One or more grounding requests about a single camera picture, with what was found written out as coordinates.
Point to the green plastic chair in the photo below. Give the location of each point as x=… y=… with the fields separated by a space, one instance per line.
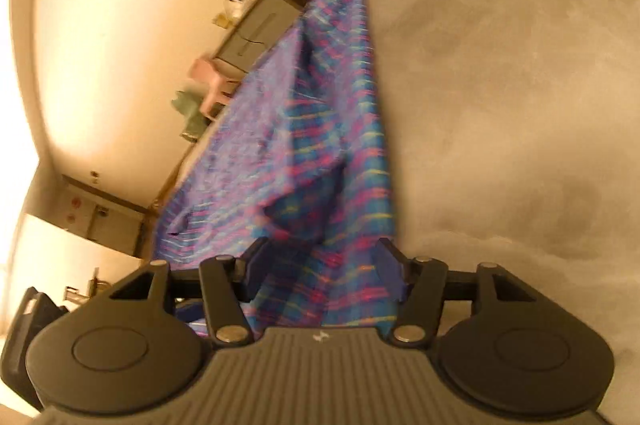
x=188 y=104

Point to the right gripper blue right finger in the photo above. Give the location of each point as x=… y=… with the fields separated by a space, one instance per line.
x=393 y=268

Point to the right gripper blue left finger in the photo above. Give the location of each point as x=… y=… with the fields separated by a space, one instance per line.
x=251 y=269

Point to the blue pink plaid shirt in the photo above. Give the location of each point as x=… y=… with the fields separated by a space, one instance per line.
x=298 y=157

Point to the pink plastic chair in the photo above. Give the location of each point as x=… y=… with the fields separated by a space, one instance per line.
x=220 y=78

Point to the white door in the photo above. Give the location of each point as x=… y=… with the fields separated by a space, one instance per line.
x=100 y=217

